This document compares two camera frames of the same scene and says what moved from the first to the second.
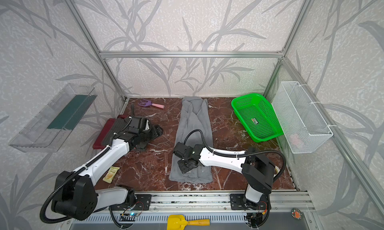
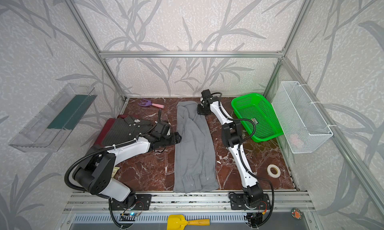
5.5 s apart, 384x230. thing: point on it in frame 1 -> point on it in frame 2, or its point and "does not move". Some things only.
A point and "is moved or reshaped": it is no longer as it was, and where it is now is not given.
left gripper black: (149, 134) -> (173, 138)
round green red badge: (296, 213) does not move
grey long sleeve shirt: (193, 114) is moved or reshaped
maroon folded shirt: (98, 144) does not move
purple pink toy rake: (145, 103) does not move
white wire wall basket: (304, 126) does not move
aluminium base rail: (177, 203) does not move
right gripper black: (184, 163) -> (202, 109)
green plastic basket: (257, 117) does not move
